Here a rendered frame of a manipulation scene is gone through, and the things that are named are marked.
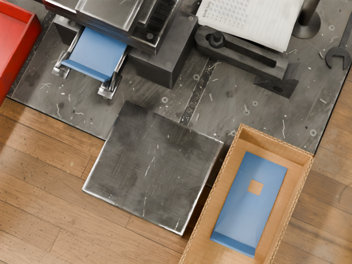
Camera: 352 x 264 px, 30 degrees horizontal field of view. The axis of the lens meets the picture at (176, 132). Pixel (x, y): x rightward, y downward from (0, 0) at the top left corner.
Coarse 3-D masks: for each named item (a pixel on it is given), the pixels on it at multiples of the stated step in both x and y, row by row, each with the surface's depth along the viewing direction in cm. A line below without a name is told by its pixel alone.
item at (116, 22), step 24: (48, 0) 94; (72, 0) 94; (96, 0) 89; (120, 0) 89; (144, 0) 89; (168, 0) 94; (96, 24) 91; (120, 24) 88; (144, 24) 91; (168, 24) 94; (144, 48) 94
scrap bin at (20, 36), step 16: (0, 0) 104; (0, 16) 110; (16, 16) 108; (32, 16) 104; (0, 32) 109; (16, 32) 109; (32, 32) 106; (0, 48) 108; (16, 48) 102; (0, 64) 107; (16, 64) 105; (0, 80) 101; (0, 96) 104
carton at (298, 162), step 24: (240, 144) 104; (264, 144) 101; (288, 144) 97; (288, 168) 103; (216, 192) 102; (288, 192) 102; (216, 216) 101; (288, 216) 95; (192, 240) 94; (264, 240) 100
